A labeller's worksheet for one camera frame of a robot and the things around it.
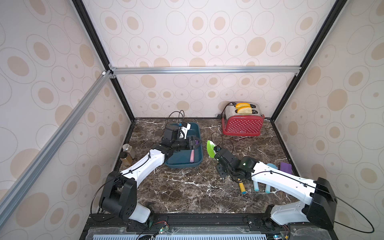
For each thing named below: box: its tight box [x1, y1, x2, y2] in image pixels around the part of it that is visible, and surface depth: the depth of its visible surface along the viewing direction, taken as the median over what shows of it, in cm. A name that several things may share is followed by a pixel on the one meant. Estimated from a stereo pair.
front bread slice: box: [237, 106, 253, 114], surface depth 100 cm
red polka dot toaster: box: [222, 102, 265, 137], surface depth 102 cm
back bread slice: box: [235, 102, 251, 109], surface depth 102 cm
